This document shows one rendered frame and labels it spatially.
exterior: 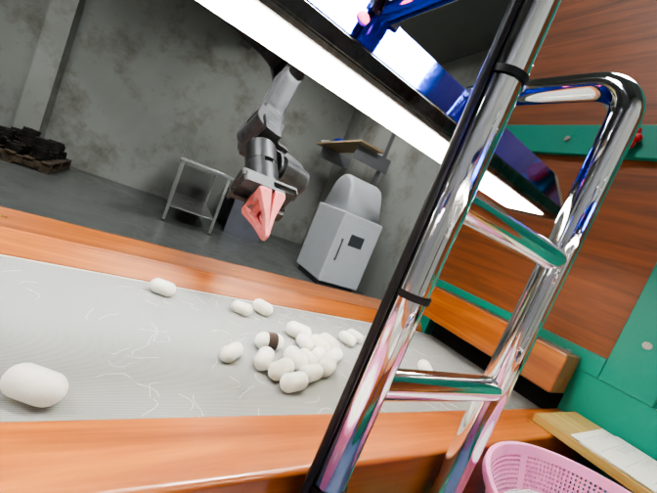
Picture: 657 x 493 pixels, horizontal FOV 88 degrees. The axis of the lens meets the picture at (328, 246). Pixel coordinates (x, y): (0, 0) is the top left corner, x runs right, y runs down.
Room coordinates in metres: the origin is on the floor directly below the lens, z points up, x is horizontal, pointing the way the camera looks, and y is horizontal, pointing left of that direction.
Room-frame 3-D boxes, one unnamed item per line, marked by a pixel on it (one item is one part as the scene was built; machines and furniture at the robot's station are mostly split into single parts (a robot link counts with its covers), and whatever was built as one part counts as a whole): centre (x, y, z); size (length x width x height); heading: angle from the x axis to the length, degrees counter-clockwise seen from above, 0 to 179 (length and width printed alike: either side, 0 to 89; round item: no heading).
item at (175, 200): (5.35, 2.27, 0.48); 1.86 x 0.70 x 0.95; 27
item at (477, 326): (0.68, -0.35, 0.83); 0.30 x 0.06 x 0.07; 35
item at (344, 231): (4.74, -0.12, 0.74); 0.83 x 0.68 x 1.49; 27
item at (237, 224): (6.01, 1.64, 0.33); 1.24 x 0.64 x 0.67; 27
